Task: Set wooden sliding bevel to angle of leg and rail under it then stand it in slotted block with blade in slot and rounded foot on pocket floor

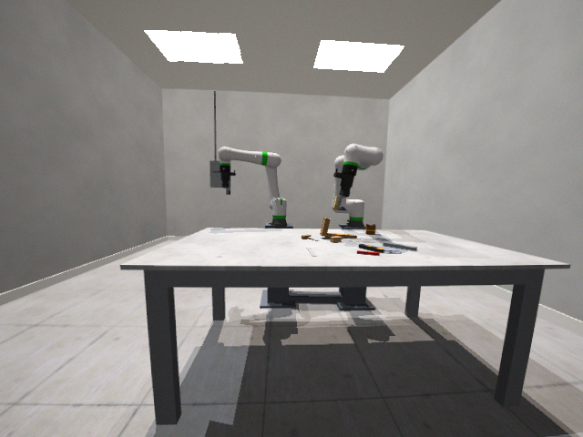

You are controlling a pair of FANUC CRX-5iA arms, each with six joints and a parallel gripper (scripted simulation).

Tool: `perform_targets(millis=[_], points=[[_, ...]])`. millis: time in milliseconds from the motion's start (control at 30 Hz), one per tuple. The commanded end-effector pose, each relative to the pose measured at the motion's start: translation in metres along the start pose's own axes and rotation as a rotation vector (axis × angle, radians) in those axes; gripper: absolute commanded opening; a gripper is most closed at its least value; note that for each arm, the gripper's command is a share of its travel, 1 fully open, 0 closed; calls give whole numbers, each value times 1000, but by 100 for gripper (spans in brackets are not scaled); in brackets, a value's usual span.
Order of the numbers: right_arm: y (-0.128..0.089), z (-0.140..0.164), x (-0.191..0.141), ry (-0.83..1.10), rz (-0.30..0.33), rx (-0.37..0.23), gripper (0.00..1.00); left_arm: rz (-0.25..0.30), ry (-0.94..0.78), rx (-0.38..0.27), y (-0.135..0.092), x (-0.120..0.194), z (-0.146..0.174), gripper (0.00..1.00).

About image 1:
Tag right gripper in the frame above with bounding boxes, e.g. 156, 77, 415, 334
220, 165, 236, 195

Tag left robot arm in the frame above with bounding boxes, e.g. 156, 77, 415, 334
332, 144, 384, 228

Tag grey rectangular bar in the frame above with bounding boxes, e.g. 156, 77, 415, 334
384, 242, 417, 251

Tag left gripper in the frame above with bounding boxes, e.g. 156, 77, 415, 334
333, 164, 358, 206

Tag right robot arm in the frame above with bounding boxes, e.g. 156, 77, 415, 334
219, 147, 287, 226

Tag wooden sliding bevel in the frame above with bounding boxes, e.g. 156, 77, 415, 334
333, 196, 347, 211

